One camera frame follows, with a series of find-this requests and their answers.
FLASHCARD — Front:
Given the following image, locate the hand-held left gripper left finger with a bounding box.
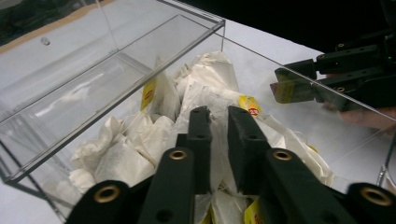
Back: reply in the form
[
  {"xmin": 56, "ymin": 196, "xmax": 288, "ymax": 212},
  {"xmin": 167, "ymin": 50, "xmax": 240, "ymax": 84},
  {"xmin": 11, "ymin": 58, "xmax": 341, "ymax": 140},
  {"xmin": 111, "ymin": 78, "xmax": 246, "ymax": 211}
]
[{"xmin": 176, "ymin": 105, "xmax": 213, "ymax": 195}]

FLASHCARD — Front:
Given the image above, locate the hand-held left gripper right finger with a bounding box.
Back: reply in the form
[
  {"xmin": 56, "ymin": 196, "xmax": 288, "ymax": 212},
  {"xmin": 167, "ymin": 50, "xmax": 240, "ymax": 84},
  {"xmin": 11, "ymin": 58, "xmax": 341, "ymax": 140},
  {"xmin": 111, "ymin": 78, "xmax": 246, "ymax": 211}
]
[{"xmin": 227, "ymin": 105, "xmax": 272, "ymax": 194}]

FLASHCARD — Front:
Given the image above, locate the white paper tea bag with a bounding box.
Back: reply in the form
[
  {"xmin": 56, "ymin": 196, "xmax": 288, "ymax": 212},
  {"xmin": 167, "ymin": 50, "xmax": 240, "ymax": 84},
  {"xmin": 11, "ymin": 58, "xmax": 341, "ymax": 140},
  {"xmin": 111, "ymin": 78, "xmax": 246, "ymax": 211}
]
[{"xmin": 210, "ymin": 115, "xmax": 233, "ymax": 194}]

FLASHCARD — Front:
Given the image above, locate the pile of white tea bags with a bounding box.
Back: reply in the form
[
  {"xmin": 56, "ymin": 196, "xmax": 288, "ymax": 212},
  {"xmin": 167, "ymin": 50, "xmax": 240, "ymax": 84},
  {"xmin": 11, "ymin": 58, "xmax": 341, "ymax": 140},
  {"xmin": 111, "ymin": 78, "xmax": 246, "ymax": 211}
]
[{"xmin": 43, "ymin": 50, "xmax": 336, "ymax": 224}]

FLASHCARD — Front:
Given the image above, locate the clear acrylic box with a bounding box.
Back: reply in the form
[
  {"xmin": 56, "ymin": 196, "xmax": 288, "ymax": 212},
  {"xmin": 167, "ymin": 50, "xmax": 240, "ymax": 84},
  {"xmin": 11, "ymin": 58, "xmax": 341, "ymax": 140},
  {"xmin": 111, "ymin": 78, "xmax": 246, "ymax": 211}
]
[{"xmin": 0, "ymin": 0, "xmax": 396, "ymax": 224}]

